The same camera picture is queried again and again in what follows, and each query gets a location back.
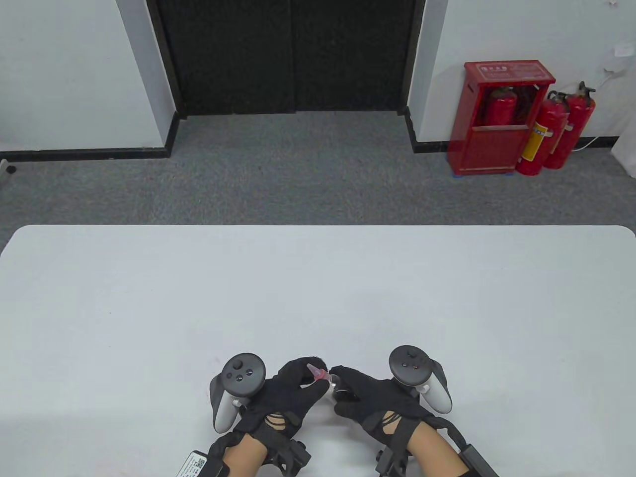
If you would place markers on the red extinguisher inside cabinet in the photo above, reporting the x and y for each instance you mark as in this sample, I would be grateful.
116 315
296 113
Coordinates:
499 109

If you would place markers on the red pointed bottle cap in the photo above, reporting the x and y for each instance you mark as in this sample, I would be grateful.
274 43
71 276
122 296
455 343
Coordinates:
318 373

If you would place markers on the white slanted board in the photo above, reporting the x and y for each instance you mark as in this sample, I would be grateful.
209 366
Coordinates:
627 159

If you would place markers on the red fire extinguisher cabinet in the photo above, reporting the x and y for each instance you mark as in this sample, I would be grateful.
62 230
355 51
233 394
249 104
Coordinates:
489 149

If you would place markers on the plain red fire extinguisher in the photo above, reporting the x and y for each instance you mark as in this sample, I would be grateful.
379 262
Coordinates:
579 117

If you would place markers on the black left wrist camera module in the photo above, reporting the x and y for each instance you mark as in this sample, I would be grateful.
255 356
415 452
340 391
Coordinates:
196 466

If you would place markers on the white wall socket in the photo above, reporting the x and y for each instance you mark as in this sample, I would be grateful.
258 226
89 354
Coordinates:
623 49

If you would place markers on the person's right forearm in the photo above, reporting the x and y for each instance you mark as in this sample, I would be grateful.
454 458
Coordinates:
435 454

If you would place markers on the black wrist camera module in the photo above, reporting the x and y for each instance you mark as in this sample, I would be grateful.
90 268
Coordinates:
196 466
477 464

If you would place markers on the person's left hand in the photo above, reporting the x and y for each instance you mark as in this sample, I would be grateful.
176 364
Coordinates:
283 397

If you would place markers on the red extinguisher with yellow label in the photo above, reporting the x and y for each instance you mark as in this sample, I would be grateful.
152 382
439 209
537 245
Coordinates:
544 129

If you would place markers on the clear soy sauce bottle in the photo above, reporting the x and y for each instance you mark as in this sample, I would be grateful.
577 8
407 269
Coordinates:
334 383

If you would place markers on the person's left forearm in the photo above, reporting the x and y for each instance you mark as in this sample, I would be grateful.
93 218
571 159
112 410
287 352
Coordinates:
243 457

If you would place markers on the black double door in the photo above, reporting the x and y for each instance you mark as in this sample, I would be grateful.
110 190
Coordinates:
288 54

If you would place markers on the grey right hand controller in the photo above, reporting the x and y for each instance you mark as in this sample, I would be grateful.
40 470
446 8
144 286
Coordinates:
408 365

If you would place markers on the person's right hand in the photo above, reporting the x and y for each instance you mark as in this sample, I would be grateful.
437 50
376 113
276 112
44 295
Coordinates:
377 397

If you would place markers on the white stand base with wheel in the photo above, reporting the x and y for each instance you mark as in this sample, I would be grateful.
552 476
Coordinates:
10 169

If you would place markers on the black right wrist camera module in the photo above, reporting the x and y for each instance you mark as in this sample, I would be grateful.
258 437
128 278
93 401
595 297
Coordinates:
477 464

